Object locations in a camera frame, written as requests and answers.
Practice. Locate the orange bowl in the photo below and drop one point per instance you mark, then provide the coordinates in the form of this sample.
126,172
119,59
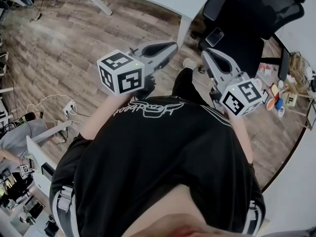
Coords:
270,104

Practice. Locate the person's black trouser leg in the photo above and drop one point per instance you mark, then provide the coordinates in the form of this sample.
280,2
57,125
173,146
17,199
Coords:
187,85

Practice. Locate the person's right forearm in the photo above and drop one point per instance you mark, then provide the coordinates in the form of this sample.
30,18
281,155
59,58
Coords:
243,137

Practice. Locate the wooden crate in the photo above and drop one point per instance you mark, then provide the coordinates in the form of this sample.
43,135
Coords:
297,70

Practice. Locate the person's black t-shirt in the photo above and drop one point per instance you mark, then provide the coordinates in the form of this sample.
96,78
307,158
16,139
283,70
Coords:
153,157

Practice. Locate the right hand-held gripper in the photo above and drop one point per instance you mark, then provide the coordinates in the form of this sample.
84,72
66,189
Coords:
240,97

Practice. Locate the white power strip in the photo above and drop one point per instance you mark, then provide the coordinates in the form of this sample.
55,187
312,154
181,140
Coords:
69,108

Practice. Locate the person's left forearm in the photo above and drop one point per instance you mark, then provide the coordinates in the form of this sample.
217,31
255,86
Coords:
106,115

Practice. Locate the black mesh office chair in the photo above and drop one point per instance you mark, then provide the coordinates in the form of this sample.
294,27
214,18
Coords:
242,33

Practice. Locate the smartphone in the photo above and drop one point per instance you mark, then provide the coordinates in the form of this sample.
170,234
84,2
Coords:
214,36

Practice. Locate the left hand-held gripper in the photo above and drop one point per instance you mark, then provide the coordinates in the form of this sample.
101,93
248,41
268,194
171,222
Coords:
121,73

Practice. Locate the person's beige shoe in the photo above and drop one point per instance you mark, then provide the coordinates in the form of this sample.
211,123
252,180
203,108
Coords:
189,63

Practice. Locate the small cardboard box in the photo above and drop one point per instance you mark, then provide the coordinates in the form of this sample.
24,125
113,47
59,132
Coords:
290,99

